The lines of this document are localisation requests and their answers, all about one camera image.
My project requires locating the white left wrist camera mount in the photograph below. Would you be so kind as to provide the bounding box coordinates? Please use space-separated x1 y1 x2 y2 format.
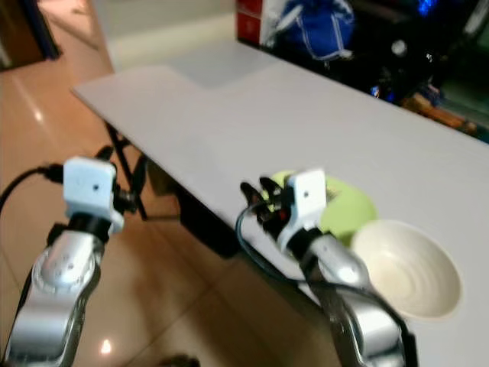
63 157 125 235

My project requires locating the brown wooden board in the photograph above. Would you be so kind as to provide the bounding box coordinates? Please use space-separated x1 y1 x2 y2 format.
401 90 489 144

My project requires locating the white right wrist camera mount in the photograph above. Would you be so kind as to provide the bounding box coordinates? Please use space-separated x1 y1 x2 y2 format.
277 168 329 255

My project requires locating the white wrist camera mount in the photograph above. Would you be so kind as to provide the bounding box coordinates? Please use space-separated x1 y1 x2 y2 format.
63 157 125 235
277 168 329 255

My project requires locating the white low cabinet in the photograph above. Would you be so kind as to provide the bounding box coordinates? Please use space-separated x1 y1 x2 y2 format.
99 0 242 73

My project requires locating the blue and white bag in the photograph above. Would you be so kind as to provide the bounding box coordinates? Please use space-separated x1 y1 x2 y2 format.
274 0 357 61

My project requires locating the black equipment pile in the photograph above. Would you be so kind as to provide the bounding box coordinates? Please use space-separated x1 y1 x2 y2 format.
340 0 489 108

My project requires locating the dark robot foot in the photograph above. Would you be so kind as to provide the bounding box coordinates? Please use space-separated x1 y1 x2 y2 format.
160 353 200 367

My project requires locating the dark brown wooden door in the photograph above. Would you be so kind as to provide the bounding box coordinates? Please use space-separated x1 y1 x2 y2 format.
0 0 62 71

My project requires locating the light green plate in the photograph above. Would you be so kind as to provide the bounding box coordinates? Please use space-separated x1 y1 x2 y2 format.
267 170 380 250

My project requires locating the white ribbed bowl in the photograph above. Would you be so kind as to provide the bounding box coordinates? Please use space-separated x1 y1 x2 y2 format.
350 220 464 321

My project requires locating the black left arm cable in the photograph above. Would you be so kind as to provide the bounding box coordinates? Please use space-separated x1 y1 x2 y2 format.
0 164 66 212

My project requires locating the red cardboard box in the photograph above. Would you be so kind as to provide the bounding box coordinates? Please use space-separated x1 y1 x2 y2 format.
235 0 270 47

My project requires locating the black table frame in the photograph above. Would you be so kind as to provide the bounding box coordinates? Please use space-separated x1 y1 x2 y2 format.
103 122 242 259

